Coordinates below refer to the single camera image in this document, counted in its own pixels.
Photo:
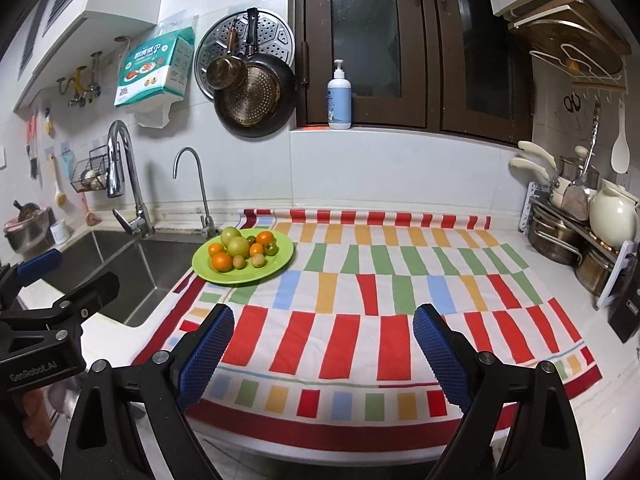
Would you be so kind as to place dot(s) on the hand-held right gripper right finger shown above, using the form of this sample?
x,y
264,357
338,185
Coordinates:
x,y
442,355

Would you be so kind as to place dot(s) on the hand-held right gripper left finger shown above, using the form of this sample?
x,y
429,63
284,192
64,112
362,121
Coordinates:
x,y
205,355

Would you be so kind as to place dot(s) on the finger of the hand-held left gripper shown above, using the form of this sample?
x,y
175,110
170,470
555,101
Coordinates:
x,y
40,264
85,297

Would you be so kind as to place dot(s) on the large orange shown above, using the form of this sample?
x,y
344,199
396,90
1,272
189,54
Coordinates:
x,y
222,261

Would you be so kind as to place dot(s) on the brown kiwi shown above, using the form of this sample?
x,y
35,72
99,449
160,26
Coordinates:
x,y
239,262

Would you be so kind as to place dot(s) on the small orange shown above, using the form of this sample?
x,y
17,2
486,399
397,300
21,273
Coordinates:
x,y
264,237
215,248
256,250

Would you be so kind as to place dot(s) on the yellow round fruit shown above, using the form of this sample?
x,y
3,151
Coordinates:
x,y
258,261

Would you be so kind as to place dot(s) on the green apple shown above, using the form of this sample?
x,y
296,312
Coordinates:
x,y
238,246
230,233

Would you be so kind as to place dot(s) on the green plate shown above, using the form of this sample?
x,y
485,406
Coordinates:
x,y
280,262

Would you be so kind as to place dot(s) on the person's left hand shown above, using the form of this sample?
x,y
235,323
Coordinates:
x,y
37,420

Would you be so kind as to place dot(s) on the steel pot with pink cloth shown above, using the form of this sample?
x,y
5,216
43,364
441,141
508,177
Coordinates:
x,y
27,230

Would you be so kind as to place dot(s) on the white cup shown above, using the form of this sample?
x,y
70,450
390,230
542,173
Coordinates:
x,y
60,232

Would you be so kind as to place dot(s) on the stainless steel sink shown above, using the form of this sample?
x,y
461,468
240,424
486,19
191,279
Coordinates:
x,y
125,280

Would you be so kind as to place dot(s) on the yellow dish brush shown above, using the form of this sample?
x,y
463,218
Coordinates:
x,y
59,195

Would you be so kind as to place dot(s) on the striped colourful tablecloth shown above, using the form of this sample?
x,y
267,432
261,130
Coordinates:
x,y
350,290

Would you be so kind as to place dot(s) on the red hanging brush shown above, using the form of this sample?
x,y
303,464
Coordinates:
x,y
33,145

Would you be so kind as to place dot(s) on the large steel kitchen faucet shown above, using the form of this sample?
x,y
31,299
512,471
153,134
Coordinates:
x,y
131,185

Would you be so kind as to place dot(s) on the stainless steel pot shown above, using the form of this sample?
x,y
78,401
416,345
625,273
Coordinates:
x,y
552,237
595,270

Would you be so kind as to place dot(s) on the thin gooseneck faucet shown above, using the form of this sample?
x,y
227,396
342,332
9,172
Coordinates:
x,y
197,180

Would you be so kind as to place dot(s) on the black box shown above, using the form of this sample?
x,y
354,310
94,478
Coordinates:
x,y
625,315

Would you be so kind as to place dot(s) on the white pot rack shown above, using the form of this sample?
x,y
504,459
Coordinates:
x,y
617,270

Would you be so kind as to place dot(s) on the steel spatula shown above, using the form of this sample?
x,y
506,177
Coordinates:
x,y
575,202

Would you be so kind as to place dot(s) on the cream ceramic jug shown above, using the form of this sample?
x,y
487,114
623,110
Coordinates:
x,y
612,215

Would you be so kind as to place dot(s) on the paper towel pack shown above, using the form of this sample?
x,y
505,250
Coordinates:
x,y
150,70

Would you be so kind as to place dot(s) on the perforated brass strainer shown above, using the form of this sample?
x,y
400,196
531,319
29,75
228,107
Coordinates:
x,y
252,97

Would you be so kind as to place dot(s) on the small copper saucepan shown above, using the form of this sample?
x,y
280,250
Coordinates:
x,y
225,72

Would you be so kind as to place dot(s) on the white rice paddle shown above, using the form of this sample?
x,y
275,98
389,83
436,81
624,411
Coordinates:
x,y
620,152

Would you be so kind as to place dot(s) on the white pump lotion bottle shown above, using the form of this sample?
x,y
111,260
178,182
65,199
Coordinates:
x,y
339,105

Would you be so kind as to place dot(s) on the black frying pan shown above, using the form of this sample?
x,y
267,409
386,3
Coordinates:
x,y
287,95

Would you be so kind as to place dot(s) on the black scissors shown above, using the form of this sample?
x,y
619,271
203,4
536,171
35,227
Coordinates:
x,y
571,103

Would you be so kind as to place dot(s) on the dark wooden window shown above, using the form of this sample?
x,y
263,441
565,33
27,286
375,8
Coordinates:
x,y
435,45

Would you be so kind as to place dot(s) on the round steel steamer plate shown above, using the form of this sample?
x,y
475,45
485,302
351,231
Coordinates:
x,y
272,35

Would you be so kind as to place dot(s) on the wooden cutting board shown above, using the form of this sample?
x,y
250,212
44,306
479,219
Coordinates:
x,y
575,25

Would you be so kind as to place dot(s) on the wall water taps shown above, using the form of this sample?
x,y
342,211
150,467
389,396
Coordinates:
x,y
82,85

